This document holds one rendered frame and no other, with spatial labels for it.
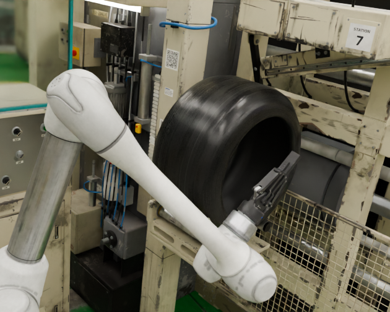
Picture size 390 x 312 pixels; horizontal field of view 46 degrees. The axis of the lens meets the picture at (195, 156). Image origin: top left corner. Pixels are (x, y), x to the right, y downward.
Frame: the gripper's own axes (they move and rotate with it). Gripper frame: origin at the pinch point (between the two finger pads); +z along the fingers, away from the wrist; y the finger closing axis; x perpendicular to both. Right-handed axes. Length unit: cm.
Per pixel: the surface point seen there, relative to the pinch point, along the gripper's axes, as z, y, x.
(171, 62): 11, 5, -69
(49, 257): -86, 39, -84
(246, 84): 17.7, 7.4, -35.4
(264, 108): 13.7, 9.2, -24.4
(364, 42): 49, 7, -9
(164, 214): -37, 36, -47
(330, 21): 51, 6, -23
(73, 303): -114, 100, -101
